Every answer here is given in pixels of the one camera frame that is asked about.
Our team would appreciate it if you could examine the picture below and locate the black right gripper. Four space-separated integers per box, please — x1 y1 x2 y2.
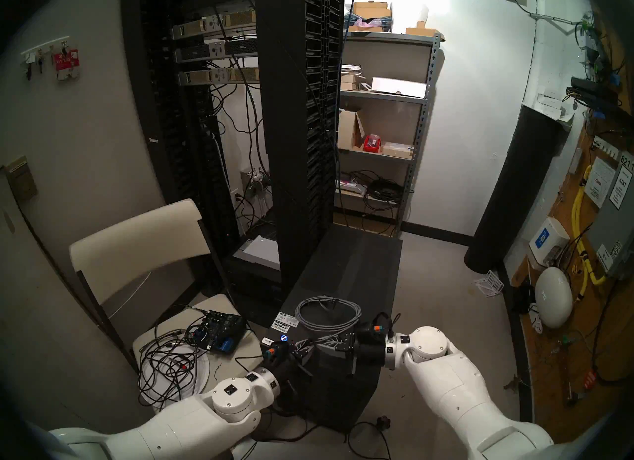
312 333 390 379

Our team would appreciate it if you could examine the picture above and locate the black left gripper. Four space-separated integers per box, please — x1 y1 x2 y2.
262 340 317 388

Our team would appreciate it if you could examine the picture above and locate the grey braided USB cable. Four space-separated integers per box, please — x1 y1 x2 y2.
295 296 363 334

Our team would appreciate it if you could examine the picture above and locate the black workstation tower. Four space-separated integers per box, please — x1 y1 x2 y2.
262 223 403 433

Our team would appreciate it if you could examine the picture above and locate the black electronics board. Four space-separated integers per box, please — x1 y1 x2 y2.
187 310 247 355

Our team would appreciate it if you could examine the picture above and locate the white round plate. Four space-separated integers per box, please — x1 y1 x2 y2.
141 351 212 407

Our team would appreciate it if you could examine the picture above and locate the white flat network device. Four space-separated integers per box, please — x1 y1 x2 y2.
232 236 281 269

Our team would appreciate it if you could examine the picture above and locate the white pink packet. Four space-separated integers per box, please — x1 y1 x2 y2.
336 179 369 197

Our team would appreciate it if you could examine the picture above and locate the black power adapter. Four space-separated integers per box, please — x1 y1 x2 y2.
512 285 534 316

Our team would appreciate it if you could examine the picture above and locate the flat tan box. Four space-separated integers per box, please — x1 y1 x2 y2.
381 142 415 160

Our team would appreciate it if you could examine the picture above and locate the cream folding chair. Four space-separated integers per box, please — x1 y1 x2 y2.
69 198 269 447

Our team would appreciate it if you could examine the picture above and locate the open cardboard box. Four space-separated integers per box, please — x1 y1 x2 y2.
338 109 366 151

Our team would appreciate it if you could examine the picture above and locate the white oval router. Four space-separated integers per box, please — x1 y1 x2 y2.
534 267 574 330

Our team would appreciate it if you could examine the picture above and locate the white box with blue label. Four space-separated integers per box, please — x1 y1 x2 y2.
528 217 571 267

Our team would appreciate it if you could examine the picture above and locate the black server rack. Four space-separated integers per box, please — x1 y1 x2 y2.
121 0 346 289

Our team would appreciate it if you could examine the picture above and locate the white flat box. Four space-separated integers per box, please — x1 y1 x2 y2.
371 77 428 99

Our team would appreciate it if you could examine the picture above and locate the beige rack server unit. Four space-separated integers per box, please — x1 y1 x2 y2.
171 10 258 41
178 67 261 86

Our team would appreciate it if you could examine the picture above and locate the grey metal electrical box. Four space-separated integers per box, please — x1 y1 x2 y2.
587 151 634 280

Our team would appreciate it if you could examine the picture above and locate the white notice paper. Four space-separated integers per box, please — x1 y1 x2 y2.
584 156 617 210

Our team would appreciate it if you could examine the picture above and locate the grey metal shelving unit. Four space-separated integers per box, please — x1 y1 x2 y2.
334 32 444 239

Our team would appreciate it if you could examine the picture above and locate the black Dell rack server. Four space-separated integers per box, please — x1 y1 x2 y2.
174 39 259 64

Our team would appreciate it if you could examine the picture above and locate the stack of small white cartons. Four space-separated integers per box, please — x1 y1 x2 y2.
535 91 566 119

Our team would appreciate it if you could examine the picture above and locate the large brown cardboard box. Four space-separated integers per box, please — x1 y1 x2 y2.
352 1 393 32

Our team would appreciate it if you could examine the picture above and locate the black modem box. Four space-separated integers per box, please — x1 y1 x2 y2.
569 76 621 108

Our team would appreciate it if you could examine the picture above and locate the red and white tag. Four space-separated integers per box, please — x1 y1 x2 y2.
53 48 81 81

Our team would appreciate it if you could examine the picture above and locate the white key rack with keys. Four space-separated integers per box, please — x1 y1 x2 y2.
20 36 71 81

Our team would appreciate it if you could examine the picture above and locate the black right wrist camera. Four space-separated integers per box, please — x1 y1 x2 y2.
364 313 401 339

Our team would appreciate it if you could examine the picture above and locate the black plug with cord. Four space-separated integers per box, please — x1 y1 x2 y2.
347 415 393 460

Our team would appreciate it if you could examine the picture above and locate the tangle of thin black cables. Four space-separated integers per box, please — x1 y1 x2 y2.
137 310 223 409

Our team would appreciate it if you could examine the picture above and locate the white wire rack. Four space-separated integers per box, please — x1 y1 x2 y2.
473 269 505 298

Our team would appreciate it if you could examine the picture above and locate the coil of black cable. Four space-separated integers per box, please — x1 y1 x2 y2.
363 176 406 203

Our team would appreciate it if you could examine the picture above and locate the wall power outlet box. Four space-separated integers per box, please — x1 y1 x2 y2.
241 167 271 198

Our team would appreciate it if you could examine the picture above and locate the yellow conduit cable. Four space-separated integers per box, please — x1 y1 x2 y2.
571 165 608 302

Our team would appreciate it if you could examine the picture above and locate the beige wall plate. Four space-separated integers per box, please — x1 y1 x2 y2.
4 155 38 202

